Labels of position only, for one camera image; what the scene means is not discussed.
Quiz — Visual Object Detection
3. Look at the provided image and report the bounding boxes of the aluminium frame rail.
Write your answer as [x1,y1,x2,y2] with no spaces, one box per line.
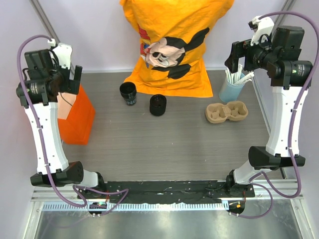
[29,0,60,43]

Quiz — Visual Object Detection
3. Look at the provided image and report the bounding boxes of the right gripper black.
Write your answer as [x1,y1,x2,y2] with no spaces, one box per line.
[225,32,278,74]

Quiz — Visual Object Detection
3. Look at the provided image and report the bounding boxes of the pulp cup carrier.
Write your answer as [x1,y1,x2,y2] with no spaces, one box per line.
[205,101,249,123]

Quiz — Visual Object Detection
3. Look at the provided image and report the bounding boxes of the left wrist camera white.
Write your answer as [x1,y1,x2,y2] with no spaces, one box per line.
[47,38,72,70]

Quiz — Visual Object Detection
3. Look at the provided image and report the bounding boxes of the light blue straw holder cup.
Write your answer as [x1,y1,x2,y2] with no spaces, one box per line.
[219,76,244,103]

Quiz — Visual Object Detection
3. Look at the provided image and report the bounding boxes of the orange cartoon mouse cloth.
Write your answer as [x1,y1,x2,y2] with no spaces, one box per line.
[120,0,233,98]

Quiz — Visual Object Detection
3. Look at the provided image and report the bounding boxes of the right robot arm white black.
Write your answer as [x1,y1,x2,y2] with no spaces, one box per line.
[225,26,313,197]

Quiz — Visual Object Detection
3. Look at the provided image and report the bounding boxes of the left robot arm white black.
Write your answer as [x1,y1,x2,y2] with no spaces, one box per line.
[16,44,106,199]

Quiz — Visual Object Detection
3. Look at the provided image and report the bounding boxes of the black cup with lettering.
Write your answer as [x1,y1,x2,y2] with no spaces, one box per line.
[119,82,137,106]

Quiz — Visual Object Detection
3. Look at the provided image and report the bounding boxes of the white slotted cable duct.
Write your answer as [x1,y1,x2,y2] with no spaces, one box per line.
[42,201,229,212]

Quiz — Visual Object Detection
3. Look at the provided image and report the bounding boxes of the orange paper bag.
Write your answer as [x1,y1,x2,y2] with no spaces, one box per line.
[57,86,95,145]

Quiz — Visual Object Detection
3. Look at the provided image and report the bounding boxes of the black ribbed cup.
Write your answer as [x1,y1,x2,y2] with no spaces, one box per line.
[150,94,166,116]

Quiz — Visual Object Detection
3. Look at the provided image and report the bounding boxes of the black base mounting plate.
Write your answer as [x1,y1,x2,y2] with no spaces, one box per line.
[77,179,256,204]

